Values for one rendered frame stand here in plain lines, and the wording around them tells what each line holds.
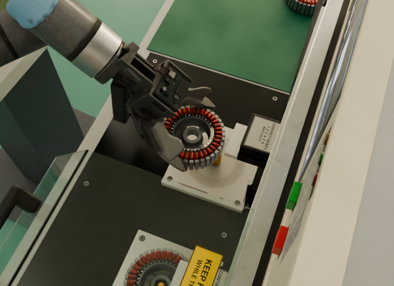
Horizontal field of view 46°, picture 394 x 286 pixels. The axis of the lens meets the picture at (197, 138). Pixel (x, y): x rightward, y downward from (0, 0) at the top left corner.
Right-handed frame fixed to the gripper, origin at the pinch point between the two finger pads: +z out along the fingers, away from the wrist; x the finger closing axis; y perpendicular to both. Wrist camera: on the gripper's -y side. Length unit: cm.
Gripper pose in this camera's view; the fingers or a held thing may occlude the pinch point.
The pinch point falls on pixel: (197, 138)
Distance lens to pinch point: 78.5
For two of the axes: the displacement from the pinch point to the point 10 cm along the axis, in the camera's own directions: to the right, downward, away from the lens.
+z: 7.1, 5.6, 4.1
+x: 3.7, -8.1, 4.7
